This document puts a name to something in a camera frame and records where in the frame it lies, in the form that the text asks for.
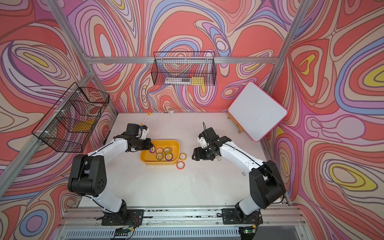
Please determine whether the red tape roll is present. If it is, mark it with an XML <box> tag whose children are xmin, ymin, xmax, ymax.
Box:
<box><xmin>156</xmin><ymin>148</ymin><xmax>164</xmax><ymax>154</ymax></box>
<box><xmin>177</xmin><ymin>161</ymin><xmax>185</xmax><ymax>170</ymax></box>

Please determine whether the yellow plastic storage box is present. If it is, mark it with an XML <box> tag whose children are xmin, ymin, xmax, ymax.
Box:
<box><xmin>140</xmin><ymin>140</ymin><xmax>180</xmax><ymax>165</ymax></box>

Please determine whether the yellow-green tape roll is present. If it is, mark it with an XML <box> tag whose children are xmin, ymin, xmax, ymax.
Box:
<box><xmin>164</xmin><ymin>147</ymin><xmax>172</xmax><ymax>155</ymax></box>
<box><xmin>156</xmin><ymin>153</ymin><xmax>164</xmax><ymax>161</ymax></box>

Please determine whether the orange tape roll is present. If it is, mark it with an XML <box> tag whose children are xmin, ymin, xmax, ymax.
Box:
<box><xmin>179</xmin><ymin>153</ymin><xmax>188</xmax><ymax>161</ymax></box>

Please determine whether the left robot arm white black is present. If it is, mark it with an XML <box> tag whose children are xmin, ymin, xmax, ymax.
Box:
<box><xmin>68</xmin><ymin>135</ymin><xmax>154</xmax><ymax>227</ymax></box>

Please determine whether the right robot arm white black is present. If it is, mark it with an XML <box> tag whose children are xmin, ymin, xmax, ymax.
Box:
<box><xmin>192</xmin><ymin>134</ymin><xmax>287</xmax><ymax>224</ymax></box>

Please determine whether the white yellow marker pen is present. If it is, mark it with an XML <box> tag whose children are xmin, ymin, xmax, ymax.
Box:
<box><xmin>141</xmin><ymin>112</ymin><xmax>152</xmax><ymax>126</ymax></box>

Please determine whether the wooden easel stand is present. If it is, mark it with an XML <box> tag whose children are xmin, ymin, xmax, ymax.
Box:
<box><xmin>228</xmin><ymin>112</ymin><xmax>244</xmax><ymax>134</ymax></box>

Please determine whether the yellow item in left basket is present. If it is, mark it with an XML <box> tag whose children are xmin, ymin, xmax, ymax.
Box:
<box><xmin>71</xmin><ymin>120</ymin><xmax>95</xmax><ymax>133</ymax></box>

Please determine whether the yellow block in back basket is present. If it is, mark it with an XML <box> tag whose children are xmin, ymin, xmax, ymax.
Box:
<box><xmin>191</xmin><ymin>77</ymin><xmax>205</xmax><ymax>86</ymax></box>

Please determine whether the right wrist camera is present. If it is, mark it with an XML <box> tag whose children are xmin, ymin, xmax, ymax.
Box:
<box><xmin>198</xmin><ymin>127</ymin><xmax>219</xmax><ymax>149</ymax></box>

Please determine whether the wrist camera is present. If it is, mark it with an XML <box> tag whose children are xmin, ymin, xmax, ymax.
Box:
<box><xmin>125</xmin><ymin>124</ymin><xmax>150</xmax><ymax>140</ymax></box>
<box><xmin>198</xmin><ymin>127</ymin><xmax>219</xmax><ymax>149</ymax></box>

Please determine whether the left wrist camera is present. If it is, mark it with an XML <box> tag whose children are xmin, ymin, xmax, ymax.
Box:
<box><xmin>125</xmin><ymin>124</ymin><xmax>150</xmax><ymax>140</ymax></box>

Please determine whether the white board pink frame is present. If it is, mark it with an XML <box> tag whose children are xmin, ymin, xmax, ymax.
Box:
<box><xmin>228</xmin><ymin>83</ymin><xmax>288</xmax><ymax>142</ymax></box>

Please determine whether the black wire basket left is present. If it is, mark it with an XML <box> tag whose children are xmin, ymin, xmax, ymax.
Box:
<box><xmin>32</xmin><ymin>83</ymin><xmax>110</xmax><ymax>153</ymax></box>

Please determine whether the black wire basket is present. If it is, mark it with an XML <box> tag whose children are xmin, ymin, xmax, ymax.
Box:
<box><xmin>32</xmin><ymin>83</ymin><xmax>110</xmax><ymax>153</ymax></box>
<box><xmin>151</xmin><ymin>51</ymin><xmax>217</xmax><ymax>86</ymax></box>

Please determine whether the black wire basket back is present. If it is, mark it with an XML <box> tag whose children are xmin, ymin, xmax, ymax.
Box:
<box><xmin>151</xmin><ymin>51</ymin><xmax>217</xmax><ymax>86</ymax></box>

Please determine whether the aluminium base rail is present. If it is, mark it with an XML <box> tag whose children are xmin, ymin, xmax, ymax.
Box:
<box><xmin>52</xmin><ymin>205</ymin><xmax>312</xmax><ymax>240</ymax></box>

